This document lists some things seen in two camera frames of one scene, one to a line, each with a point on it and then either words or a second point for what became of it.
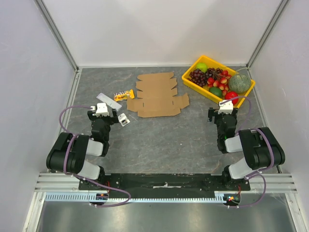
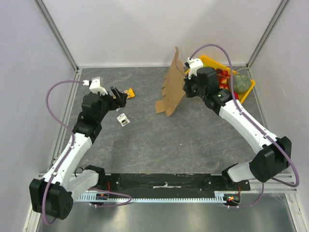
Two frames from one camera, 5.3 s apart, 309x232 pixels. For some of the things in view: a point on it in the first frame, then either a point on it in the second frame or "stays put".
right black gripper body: [223, 116] → [189, 87]
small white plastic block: [121, 117] stays put
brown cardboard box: [157, 96] → [174, 87]
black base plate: [165, 185] stays put
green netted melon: [239, 82] stays put
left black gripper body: [108, 120] → [109, 104]
